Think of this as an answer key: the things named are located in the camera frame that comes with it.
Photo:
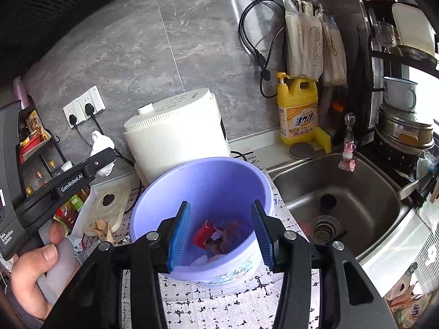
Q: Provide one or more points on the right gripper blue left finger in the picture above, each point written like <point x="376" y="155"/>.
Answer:
<point x="93" y="298"/>

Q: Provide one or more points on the round metal sink stopper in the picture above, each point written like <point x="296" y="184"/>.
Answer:
<point x="302" y="151"/>

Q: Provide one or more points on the cream induction cooker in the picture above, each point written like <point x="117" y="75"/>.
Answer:
<point x="109" y="207"/>

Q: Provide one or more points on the hanging beige bags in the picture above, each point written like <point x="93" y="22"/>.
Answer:
<point x="315" y="50"/>

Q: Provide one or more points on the red paper piece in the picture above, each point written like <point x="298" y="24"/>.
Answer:
<point x="204" y="233"/>

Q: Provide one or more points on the black metal kitchen rack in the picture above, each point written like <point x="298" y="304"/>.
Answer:
<point x="31" y="147"/>

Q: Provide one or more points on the purple plastic trash bucket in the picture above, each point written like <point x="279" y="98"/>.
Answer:
<point x="220" y="190"/>

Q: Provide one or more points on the red cap oil bottle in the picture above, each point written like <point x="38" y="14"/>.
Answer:
<point x="69" y="212"/>

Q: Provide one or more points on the right white wall socket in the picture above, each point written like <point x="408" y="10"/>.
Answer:
<point x="92" y="97"/>

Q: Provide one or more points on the snack packet on rack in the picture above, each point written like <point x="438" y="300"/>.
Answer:
<point x="36" y="127"/>

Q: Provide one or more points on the white tissue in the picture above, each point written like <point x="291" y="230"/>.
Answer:
<point x="101" y="142"/>

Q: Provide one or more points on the black dish rack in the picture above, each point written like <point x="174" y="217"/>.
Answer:
<point x="399" y="40"/>

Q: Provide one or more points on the stainless steel sink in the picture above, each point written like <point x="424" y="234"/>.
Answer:
<point x="359" y="208"/>

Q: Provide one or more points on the white air fryer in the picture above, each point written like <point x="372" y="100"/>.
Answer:
<point x="173" y="131"/>

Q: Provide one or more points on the white enamel mug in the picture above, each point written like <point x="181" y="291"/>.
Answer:
<point x="400" y="93"/>

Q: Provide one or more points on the yellow sponge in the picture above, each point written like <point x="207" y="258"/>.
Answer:
<point x="323" y="139"/>

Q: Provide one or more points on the yellow dish soap bottle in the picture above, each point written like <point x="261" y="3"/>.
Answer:
<point x="297" y="100"/>

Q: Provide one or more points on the stacked steel pots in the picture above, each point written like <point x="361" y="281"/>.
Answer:
<point x="405" y="128"/>

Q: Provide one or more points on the crumpled brown paper bag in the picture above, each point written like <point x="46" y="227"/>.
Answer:
<point x="103" y="231"/>

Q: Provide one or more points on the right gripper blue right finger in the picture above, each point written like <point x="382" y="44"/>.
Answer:
<point x="348" y="298"/>

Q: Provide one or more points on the person's left hand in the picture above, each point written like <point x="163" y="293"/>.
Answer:
<point x="56" y="262"/>

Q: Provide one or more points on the white wall socket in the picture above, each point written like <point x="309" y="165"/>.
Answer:
<point x="92" y="97"/>
<point x="74" y="108"/>

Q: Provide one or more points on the left white wall socket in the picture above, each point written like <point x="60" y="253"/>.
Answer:
<point x="74" y="108"/>

